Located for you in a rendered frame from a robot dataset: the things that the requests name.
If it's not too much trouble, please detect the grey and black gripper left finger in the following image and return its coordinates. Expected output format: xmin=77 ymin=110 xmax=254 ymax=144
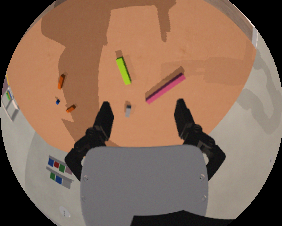
xmin=64 ymin=101 xmax=114 ymax=181

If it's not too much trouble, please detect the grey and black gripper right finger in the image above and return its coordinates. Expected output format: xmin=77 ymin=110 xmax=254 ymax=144
xmin=174 ymin=99 xmax=226 ymax=181

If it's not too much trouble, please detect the orange rod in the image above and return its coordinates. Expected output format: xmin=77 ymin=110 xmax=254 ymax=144
xmin=58 ymin=74 xmax=66 ymax=89
xmin=66 ymin=104 xmax=76 ymax=113

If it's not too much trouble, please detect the grey rod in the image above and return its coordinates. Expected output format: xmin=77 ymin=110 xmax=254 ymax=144
xmin=125 ymin=105 xmax=131 ymax=117

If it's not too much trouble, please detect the dark pink rod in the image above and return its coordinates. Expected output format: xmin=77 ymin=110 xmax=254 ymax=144
xmin=146 ymin=72 xmax=186 ymax=104

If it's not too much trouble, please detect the lime green rod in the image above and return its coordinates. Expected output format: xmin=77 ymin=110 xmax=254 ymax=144
xmin=116 ymin=56 xmax=131 ymax=85

